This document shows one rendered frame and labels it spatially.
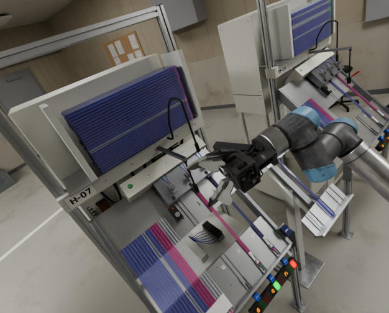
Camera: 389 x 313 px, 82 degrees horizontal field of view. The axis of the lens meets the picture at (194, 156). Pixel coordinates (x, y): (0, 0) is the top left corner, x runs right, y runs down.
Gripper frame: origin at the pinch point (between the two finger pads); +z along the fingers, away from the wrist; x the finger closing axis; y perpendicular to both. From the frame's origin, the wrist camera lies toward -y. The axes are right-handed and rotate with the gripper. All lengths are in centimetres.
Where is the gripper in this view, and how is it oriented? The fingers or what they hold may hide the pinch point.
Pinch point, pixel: (196, 188)
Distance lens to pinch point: 56.1
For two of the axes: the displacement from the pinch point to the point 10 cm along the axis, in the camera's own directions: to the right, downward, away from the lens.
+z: -8.2, 5.5, -1.3
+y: 4.3, 4.5, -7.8
